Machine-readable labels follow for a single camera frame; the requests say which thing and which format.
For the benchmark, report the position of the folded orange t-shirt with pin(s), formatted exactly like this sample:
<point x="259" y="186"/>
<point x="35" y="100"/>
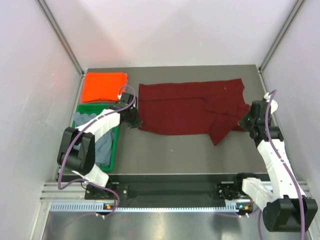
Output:
<point x="100" y="86"/>

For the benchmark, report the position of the left aluminium corner post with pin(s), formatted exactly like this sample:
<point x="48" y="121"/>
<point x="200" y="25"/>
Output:
<point x="59" y="34"/>

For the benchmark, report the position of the green plastic bin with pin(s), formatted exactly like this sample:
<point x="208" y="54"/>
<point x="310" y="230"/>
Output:
<point x="97" y="108"/>

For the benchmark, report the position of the dark red t-shirt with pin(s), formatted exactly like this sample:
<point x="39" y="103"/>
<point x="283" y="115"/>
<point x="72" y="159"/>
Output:
<point x="192" y="108"/>

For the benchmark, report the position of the crumpled grey-blue t-shirt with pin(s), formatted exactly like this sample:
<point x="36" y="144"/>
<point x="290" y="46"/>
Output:
<point x="103" y="146"/>

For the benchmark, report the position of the aluminium corner post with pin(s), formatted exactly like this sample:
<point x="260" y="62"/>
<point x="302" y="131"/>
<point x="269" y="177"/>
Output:
<point x="59" y="34"/>
<point x="298" y="4"/>

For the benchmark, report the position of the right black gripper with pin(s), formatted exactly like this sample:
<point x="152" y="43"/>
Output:
<point x="242" y="123"/>

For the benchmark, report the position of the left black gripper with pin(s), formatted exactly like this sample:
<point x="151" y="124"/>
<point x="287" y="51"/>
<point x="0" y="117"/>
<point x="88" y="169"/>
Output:
<point x="136" y="123"/>

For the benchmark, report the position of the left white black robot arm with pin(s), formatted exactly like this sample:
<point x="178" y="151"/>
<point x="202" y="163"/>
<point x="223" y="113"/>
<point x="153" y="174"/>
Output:
<point x="77" y="148"/>

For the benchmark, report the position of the right aluminium corner post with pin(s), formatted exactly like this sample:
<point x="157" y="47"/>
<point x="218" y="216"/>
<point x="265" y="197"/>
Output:
<point x="298" y="4"/>

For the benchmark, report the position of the slotted grey cable duct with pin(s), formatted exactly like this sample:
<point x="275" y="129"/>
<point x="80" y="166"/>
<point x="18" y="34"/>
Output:
<point x="101" y="207"/>

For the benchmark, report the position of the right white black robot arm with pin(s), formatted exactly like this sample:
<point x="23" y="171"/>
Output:
<point x="285" y="207"/>

